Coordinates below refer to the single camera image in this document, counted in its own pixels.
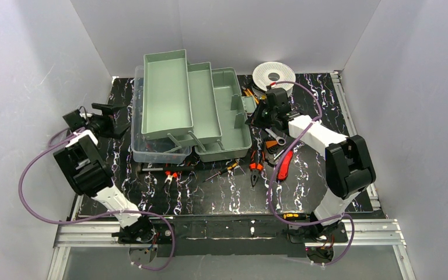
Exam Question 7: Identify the orange black long-nose pliers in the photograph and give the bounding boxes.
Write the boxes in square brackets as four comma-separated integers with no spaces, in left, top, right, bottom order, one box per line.
[249,149,264,187]

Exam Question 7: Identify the red utility knife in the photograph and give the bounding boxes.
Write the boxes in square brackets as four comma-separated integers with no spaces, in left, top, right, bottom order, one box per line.
[276,150,293,181]

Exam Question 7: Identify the green plastic tool box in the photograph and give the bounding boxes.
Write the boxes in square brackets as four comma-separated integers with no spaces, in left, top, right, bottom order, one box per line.
[131,50,256,164]

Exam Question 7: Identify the steel claw hammer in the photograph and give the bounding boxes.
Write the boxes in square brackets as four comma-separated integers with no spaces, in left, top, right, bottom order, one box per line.
[139,166,195,173]

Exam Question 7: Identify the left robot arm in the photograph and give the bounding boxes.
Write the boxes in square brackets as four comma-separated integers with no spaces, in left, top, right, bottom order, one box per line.
[53,103,155,243]

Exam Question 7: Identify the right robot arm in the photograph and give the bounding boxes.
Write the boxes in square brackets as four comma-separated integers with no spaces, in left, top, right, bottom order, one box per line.
[246,87,376,237]

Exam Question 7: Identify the orange black small tool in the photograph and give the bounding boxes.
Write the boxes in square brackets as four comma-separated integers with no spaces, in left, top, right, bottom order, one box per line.
[265,140,280,154]

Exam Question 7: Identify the silver combination wrench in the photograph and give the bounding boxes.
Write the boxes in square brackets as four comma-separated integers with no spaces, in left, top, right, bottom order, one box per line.
[264,128,286,146]

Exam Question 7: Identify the orange yellow cutter pliers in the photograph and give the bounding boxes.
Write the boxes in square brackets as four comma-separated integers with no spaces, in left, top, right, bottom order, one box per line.
[242,87,258,104]

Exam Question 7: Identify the white filament spool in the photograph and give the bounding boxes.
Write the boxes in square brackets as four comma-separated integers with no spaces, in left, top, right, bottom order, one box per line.
[250,61,296,99]

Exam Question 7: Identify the black precision screwdriver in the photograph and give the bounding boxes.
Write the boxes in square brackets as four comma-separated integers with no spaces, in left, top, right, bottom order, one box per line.
[204,161,239,182]

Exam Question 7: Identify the yellow black screwdriver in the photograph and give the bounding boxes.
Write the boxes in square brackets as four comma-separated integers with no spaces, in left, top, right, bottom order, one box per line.
[282,212,309,221]

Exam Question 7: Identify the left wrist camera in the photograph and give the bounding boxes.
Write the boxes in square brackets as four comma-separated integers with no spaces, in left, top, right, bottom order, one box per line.
[62,109,88,132]

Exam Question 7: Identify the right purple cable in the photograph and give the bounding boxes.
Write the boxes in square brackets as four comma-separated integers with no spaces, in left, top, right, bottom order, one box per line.
[266,80,357,266]

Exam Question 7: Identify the purple cable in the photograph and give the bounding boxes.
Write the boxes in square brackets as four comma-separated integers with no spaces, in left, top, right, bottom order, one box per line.
[17,127,177,272]
[266,80,357,266]

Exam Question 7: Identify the orange handled wire stripper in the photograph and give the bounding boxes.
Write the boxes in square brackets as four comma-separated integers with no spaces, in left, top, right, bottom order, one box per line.
[163,171,180,191]

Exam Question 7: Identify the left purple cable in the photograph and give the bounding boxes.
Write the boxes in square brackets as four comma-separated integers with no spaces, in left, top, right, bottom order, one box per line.
[17,127,177,272]

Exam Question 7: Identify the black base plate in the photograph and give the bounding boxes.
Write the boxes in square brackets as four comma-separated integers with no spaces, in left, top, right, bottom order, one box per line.
[150,215,349,257]

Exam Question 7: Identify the aluminium rail frame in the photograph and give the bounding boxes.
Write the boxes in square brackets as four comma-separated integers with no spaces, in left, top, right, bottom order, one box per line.
[48,71,417,280]

